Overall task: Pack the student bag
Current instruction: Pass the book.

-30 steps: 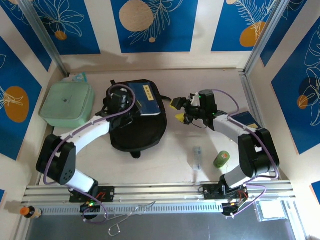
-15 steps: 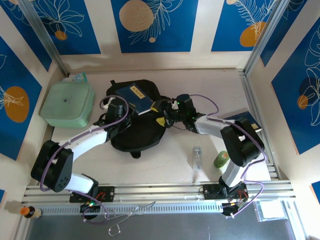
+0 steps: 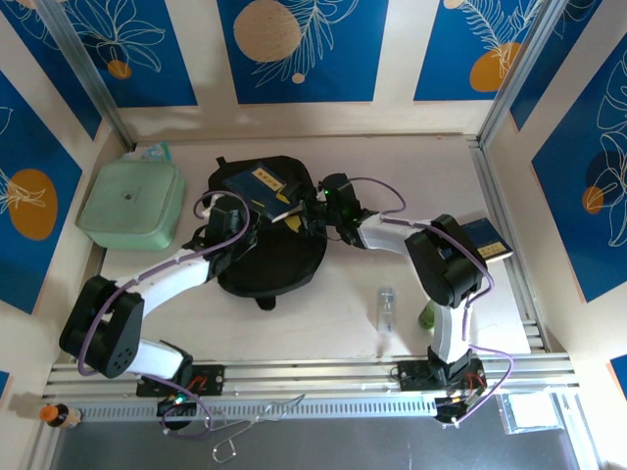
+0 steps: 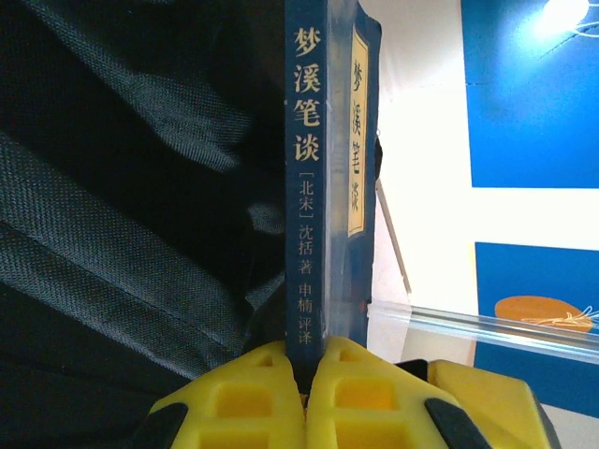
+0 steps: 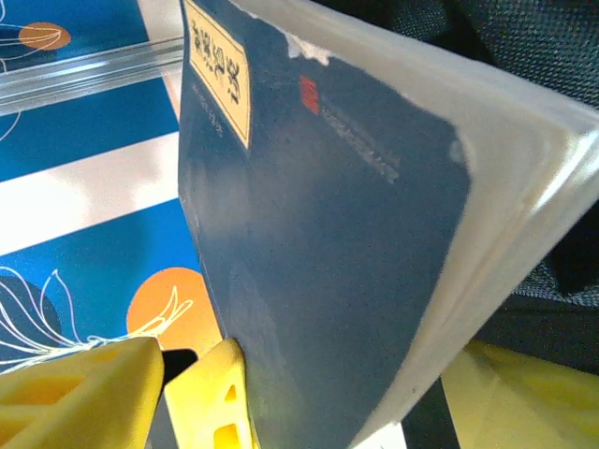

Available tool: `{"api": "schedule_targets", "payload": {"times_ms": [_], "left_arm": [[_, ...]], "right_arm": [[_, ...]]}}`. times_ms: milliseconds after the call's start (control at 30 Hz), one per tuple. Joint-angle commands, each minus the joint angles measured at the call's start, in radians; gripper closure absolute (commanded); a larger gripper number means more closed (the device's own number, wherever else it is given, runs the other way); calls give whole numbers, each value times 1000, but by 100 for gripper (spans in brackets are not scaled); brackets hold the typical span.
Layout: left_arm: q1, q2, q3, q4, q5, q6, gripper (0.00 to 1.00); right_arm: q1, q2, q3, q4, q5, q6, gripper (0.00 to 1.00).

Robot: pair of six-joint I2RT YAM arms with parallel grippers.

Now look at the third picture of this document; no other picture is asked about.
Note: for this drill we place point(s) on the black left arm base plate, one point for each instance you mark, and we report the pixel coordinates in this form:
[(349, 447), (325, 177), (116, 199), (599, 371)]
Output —
[(210, 379)]

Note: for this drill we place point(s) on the tissue packet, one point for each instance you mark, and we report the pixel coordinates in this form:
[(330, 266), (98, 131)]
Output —
[(152, 153)]

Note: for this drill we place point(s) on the clear plastic box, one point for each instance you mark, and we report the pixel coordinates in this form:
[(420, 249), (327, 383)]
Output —
[(531, 413)]

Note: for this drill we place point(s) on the black student backpack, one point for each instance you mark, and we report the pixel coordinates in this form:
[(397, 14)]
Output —
[(284, 264)]

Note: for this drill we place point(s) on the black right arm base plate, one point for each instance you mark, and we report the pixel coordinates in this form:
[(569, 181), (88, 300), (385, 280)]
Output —
[(414, 376)]

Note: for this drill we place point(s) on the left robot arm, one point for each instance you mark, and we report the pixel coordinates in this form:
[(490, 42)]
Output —
[(171, 279)]

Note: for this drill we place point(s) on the green bottle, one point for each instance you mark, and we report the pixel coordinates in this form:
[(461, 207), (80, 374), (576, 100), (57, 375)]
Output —
[(428, 315)]

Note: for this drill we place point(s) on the brown bottle orange cap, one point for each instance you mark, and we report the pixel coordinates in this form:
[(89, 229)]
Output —
[(61, 416)]

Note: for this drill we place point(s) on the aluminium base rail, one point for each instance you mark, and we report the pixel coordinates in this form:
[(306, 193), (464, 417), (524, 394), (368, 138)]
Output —
[(313, 374)]

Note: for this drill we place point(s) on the light green zip case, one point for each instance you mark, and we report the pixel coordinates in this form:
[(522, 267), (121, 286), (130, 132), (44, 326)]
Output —
[(132, 205)]

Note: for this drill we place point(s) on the aluminium side rail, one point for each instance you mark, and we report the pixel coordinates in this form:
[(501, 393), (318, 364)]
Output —
[(509, 254)]

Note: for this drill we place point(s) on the blue book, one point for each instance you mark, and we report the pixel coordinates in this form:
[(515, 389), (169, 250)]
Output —
[(255, 185), (490, 240)]

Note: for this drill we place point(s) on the clear plastic bottle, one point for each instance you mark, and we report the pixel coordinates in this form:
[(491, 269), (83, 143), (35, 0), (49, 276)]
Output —
[(386, 311)]

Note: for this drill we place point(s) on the blue floral wall poster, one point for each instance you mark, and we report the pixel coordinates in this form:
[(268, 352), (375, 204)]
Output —
[(343, 59), (553, 73), (588, 220), (450, 49), (44, 73), (29, 147), (147, 49)]

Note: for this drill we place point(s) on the aluminium frame post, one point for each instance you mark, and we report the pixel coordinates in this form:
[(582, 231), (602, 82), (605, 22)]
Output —
[(93, 78), (519, 78)]

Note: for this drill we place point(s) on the small black controller board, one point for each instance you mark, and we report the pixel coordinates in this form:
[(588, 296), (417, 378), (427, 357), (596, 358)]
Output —
[(174, 404), (458, 405)]

